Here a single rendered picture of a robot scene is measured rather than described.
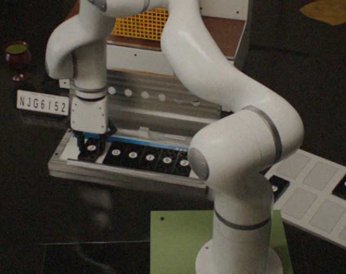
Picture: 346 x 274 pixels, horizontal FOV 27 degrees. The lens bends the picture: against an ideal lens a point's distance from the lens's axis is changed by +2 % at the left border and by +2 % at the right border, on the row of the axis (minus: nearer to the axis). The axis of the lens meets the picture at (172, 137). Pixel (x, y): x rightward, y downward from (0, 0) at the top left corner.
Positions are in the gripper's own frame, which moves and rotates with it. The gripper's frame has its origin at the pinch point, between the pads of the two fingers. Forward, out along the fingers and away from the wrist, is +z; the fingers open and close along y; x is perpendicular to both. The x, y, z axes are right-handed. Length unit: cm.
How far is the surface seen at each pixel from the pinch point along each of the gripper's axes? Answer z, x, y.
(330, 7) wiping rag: -17, 99, 59
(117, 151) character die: 1.3, 0.9, 7.3
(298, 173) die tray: 2, 6, 57
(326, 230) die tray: 7, -13, 66
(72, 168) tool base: 4.6, -6.6, -3.1
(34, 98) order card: -3.3, 16.7, -23.4
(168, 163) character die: 1.7, -0.6, 22.4
